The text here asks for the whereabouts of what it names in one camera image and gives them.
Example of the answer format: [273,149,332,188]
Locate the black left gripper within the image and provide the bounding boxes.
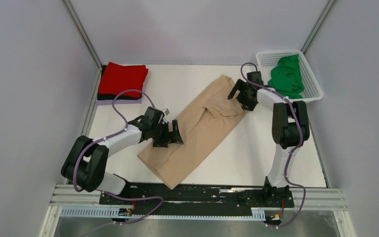
[152,119,184,148]

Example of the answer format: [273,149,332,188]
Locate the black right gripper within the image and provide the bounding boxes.
[228,79,257,112]

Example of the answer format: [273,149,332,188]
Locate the beige t shirt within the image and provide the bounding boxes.
[138,75,245,189]

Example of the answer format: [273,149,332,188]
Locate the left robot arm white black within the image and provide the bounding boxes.
[61,106,184,204]

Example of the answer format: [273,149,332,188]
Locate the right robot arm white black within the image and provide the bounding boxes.
[228,71,310,207]

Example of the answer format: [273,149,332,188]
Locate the green t shirt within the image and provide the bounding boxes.
[268,54,304,99]

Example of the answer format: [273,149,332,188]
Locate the white plastic basket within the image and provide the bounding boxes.
[256,49,323,103]

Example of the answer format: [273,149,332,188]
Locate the folded black t shirt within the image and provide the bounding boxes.
[97,94,142,100]

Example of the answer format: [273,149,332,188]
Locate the folded red t shirt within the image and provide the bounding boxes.
[97,62,149,100]

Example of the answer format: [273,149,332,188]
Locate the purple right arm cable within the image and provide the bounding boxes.
[240,62,306,228]

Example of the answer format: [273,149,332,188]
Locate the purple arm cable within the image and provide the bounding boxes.
[240,62,306,228]
[72,89,165,225]

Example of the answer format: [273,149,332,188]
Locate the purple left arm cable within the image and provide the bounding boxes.
[72,89,165,225]

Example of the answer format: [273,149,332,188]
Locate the white slotted cable duct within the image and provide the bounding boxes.
[60,207,266,221]

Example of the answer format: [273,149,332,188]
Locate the right aluminium frame post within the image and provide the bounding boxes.
[301,0,338,55]

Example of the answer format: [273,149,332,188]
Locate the aluminium frame post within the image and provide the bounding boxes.
[301,0,338,55]
[61,0,103,71]

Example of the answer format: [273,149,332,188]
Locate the left aluminium frame post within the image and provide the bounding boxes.
[61,0,103,71]

